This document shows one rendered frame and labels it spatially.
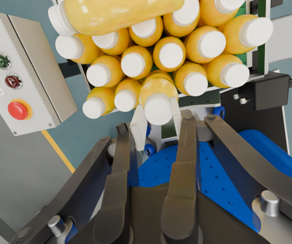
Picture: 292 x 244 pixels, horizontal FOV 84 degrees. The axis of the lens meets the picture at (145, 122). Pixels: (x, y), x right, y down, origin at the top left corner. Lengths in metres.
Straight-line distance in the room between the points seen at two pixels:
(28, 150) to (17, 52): 1.88
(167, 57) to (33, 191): 2.46
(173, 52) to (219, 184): 0.26
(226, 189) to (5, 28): 0.46
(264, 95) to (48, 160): 2.02
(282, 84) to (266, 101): 0.04
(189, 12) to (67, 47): 0.21
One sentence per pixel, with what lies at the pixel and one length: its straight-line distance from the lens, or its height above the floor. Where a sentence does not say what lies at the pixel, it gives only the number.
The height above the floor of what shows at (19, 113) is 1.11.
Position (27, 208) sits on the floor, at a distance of 2.91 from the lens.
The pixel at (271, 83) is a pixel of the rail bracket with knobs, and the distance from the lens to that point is 0.45.
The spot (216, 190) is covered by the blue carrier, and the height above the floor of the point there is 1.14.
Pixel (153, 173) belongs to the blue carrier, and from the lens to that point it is 0.41.
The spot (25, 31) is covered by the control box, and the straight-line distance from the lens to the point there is 0.40.
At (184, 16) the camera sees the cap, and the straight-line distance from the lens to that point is 0.30.
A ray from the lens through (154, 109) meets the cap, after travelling 0.22.
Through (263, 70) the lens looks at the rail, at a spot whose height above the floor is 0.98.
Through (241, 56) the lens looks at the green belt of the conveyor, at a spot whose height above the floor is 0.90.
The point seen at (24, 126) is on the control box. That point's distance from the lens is 0.40.
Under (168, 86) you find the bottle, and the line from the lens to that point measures 0.25.
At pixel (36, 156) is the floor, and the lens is 2.18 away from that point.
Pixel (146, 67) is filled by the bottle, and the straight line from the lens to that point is 0.33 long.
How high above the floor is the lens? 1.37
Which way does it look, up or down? 66 degrees down
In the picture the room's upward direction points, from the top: 169 degrees counter-clockwise
